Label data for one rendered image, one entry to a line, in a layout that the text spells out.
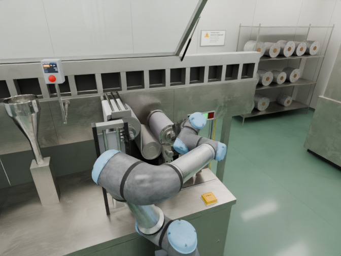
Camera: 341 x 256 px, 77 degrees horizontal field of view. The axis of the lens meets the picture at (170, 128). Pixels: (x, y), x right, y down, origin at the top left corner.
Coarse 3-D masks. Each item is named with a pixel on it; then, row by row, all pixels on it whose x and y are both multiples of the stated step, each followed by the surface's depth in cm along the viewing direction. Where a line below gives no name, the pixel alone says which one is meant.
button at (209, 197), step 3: (210, 192) 133; (201, 195) 131; (204, 195) 131; (207, 195) 131; (210, 195) 131; (213, 195) 131; (204, 198) 128; (207, 198) 128; (210, 198) 128; (213, 198) 128; (216, 198) 128; (204, 201) 129; (207, 201) 126; (210, 201) 127; (213, 201) 128; (216, 201) 129; (207, 204) 127
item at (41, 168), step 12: (12, 120) 101; (24, 120) 101; (36, 120) 105; (24, 132) 105; (36, 132) 108; (36, 144) 111; (36, 156) 114; (36, 168) 114; (48, 168) 116; (36, 180) 116; (48, 180) 119; (48, 192) 122; (48, 204) 125
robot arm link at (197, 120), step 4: (196, 112) 96; (192, 116) 95; (196, 116) 95; (200, 116) 95; (204, 116) 96; (188, 120) 97; (192, 120) 94; (196, 120) 94; (200, 120) 95; (204, 120) 95; (184, 124) 98; (188, 124) 96; (192, 124) 95; (196, 124) 94; (200, 124) 94; (204, 124) 95; (196, 128) 95; (200, 128) 96
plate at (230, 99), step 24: (96, 96) 136; (120, 96) 142; (144, 96) 148; (168, 96) 155; (192, 96) 162; (216, 96) 170; (240, 96) 179; (0, 120) 122; (48, 120) 131; (72, 120) 136; (96, 120) 142; (144, 120) 155; (0, 144) 127; (24, 144) 132; (48, 144) 137
